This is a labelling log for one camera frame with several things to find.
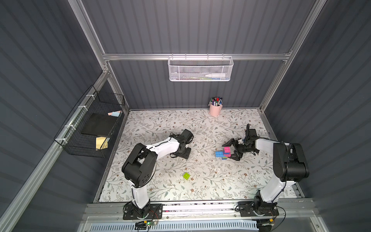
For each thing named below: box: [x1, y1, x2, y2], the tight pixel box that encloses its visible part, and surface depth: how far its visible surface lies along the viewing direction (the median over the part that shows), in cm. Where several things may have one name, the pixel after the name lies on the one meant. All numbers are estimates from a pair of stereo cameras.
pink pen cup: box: [208, 103, 223, 117], surface depth 114 cm
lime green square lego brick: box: [183, 172, 191, 181], surface depth 86 cm
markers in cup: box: [208, 96, 224, 107], surface depth 111 cm
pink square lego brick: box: [223, 146, 231, 154], surface depth 86 cm
